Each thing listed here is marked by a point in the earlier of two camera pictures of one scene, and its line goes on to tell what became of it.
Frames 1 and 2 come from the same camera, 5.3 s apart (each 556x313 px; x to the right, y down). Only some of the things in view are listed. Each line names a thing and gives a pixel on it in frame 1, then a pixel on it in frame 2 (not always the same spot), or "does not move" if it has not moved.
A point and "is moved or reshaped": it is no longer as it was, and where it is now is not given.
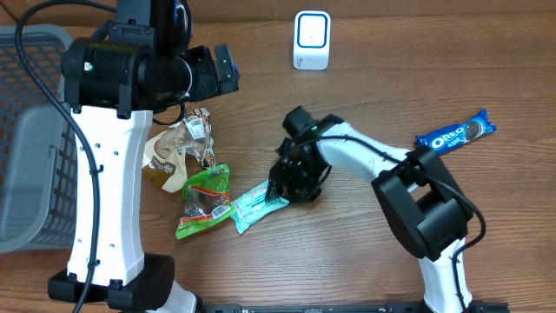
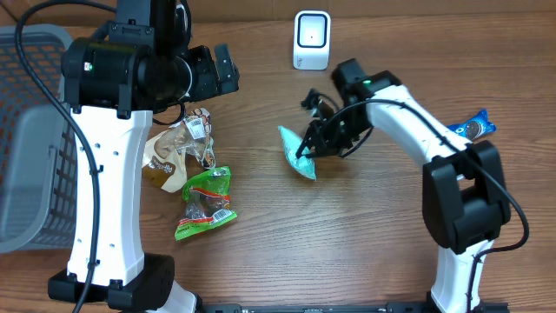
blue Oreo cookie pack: (443, 139) does not move
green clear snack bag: (206, 196) does not move
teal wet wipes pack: (252, 203) is moved or reshaped
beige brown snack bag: (165, 158) does not move
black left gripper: (211, 83) does not move
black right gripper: (277, 177) → (321, 143)
